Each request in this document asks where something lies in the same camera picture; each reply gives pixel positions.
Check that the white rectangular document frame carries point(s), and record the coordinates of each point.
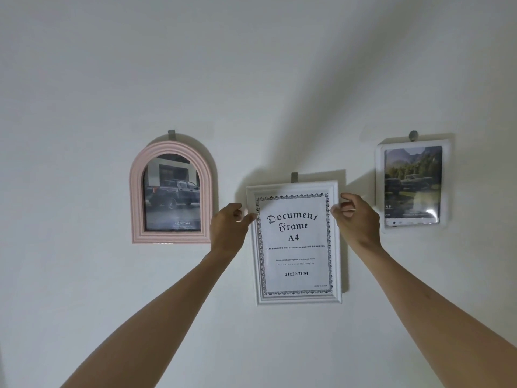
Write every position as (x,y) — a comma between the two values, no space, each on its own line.
(293,242)

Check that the person's right thumb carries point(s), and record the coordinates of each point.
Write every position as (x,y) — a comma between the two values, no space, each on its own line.
(338,209)

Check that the person's left forearm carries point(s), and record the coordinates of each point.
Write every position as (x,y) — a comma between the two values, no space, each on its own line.
(155,315)

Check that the pink arched picture frame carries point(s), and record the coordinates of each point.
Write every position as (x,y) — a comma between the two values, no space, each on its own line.
(171,193)

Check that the white glossy picture frame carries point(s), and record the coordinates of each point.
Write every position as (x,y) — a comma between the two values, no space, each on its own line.
(412,185)

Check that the person's right hand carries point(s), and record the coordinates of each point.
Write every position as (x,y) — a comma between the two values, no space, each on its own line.
(360,226)

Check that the person's left hand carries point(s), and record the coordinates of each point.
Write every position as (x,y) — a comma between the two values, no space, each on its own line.
(229,231)

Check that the person's left thumb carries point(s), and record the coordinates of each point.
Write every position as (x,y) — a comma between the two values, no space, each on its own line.
(247,218)

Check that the person's right forearm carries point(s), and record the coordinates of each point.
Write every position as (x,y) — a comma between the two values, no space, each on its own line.
(438,309)

